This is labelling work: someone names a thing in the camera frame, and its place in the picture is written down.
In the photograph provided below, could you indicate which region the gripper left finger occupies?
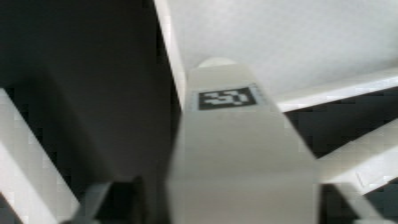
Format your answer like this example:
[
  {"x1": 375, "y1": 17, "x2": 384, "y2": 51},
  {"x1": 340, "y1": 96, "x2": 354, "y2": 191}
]
[{"x1": 65, "y1": 177, "x2": 146, "y2": 224}]

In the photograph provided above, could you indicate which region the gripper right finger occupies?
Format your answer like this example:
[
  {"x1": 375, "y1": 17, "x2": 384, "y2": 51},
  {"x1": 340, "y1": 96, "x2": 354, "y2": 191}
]
[{"x1": 319, "y1": 182, "x2": 388, "y2": 224}]

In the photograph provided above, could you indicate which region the white desk leg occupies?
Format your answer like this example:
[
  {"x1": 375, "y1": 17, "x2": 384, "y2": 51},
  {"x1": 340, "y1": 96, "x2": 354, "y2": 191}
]
[{"x1": 168, "y1": 58, "x2": 320, "y2": 224}]

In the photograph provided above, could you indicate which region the white desk top tray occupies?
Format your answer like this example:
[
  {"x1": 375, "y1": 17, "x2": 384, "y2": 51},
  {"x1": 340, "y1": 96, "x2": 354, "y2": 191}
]
[{"x1": 155, "y1": 0, "x2": 398, "y2": 111}]

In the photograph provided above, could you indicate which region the white U-shaped fence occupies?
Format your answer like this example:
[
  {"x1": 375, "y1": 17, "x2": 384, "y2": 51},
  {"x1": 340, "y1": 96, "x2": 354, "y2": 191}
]
[{"x1": 0, "y1": 88, "x2": 398, "y2": 224}]

